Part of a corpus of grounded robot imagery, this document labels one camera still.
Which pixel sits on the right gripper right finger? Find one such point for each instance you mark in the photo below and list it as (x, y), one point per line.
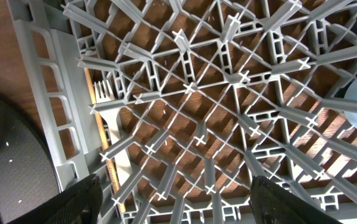
(271, 204)

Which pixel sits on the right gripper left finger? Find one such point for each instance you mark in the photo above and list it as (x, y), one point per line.
(81, 203)

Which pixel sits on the wooden chopstick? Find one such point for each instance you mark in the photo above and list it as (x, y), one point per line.
(103, 136)

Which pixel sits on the white plastic fork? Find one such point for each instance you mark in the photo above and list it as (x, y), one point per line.
(104, 93)

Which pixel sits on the grey dishwasher rack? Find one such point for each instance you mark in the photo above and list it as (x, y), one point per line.
(210, 94)

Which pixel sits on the round black tray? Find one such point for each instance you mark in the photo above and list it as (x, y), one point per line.
(27, 175)

